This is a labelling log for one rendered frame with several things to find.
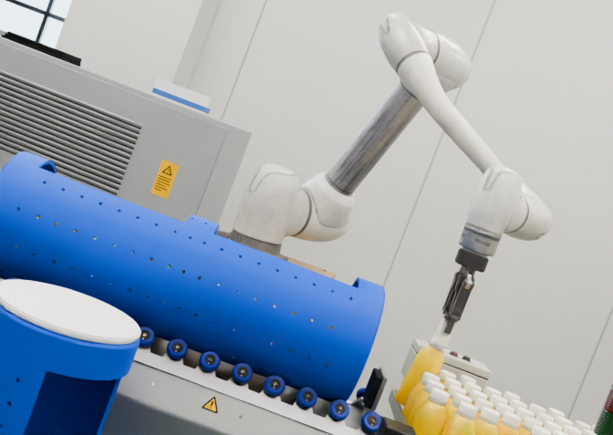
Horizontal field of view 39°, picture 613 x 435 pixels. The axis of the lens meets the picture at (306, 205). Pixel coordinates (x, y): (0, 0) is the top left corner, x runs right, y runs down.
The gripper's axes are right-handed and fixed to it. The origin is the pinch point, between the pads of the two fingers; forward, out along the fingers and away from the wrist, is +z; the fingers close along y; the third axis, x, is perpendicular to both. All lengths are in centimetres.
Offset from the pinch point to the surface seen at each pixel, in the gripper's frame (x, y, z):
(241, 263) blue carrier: -50, 20, -1
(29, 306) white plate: -81, 56, 14
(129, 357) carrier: -63, 51, 18
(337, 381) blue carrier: -22.4, 22.0, 15.1
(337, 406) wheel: -20.3, 20.1, 20.6
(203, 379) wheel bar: -49, 21, 25
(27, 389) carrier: -76, 61, 26
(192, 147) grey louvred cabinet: -90, -147, -15
